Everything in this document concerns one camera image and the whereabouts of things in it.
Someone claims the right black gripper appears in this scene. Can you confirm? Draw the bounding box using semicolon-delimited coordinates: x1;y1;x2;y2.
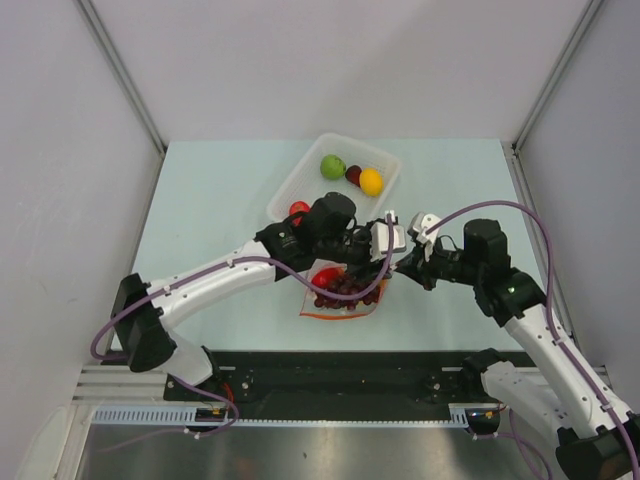
392;236;482;291

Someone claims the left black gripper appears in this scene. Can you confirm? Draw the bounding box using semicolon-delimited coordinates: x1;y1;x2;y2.
315;219;391;285

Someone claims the dark purple grape bunch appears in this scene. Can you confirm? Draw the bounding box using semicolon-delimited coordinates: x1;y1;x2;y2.
314;269;381;311

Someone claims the clear zip bag orange zipper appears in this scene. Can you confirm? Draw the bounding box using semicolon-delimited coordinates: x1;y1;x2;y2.
300;263;391;321

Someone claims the red green apple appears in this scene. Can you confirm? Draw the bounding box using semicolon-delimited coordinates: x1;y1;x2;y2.
311;267;343;290

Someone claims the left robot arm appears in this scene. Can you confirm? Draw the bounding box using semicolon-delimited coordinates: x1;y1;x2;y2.
110;192;405;400

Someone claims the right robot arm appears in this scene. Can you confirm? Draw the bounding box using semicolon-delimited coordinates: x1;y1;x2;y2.
396;213;639;479

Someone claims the yellow lemon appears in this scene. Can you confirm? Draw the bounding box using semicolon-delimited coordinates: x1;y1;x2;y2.
359;168;384;197

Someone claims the small red apple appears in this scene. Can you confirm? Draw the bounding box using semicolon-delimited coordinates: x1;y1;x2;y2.
288;201;310;226

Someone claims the dark plum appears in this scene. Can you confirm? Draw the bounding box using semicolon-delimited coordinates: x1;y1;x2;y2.
345;165;362;187

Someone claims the white plastic basket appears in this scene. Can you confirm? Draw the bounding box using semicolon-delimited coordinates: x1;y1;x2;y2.
266;133;401;221

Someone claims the green custard apple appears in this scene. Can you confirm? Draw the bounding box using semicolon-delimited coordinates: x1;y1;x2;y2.
320;154;347;180

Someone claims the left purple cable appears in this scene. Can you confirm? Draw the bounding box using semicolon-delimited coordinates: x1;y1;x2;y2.
89;214;396;441

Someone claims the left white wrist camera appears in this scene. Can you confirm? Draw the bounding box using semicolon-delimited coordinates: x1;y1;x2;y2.
369;210;407;261

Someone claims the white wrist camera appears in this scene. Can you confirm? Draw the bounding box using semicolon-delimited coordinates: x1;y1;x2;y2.
407;212;441;261
369;210;407;261

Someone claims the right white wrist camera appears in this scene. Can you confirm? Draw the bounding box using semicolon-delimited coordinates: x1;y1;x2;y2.
407;212;441;261

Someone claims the right aluminium rail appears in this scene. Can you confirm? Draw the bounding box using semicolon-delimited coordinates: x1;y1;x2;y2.
501;142;576;340

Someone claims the right white cable duct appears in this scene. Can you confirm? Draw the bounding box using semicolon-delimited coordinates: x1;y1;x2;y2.
449;402;507;434

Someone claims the white cable duct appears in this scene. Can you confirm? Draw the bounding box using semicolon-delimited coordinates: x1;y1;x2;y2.
449;402;507;434
92;405;234;427

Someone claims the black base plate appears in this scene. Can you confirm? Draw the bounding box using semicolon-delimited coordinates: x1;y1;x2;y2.
164;350;531;421

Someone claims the left white cable duct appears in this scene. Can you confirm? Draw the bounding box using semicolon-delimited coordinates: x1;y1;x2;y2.
92;405;234;427

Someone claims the right aluminium frame post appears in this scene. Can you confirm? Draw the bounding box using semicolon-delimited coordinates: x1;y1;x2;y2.
511;0;606;154

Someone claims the aluminium frame post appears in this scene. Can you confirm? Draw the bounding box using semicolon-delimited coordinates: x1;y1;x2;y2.
73;0;168;159
511;0;606;154

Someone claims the left aluminium frame post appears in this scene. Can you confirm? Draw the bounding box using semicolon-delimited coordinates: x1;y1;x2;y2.
73;0;168;159

